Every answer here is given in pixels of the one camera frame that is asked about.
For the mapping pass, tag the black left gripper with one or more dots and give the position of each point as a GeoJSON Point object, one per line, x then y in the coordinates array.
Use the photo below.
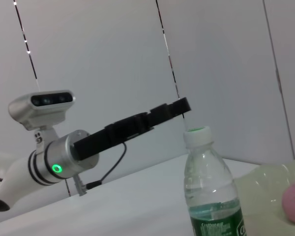
{"type": "Point", "coordinates": [113, 134]}

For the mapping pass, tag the clear green-label water bottle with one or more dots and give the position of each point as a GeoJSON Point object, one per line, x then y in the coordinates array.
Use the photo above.
{"type": "Point", "coordinates": [211, 184]}

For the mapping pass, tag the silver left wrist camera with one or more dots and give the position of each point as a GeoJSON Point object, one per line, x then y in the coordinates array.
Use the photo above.
{"type": "Point", "coordinates": [39, 105]}

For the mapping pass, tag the green glass fruit plate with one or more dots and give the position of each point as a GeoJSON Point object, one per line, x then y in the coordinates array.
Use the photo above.
{"type": "Point", "coordinates": [260, 191]}

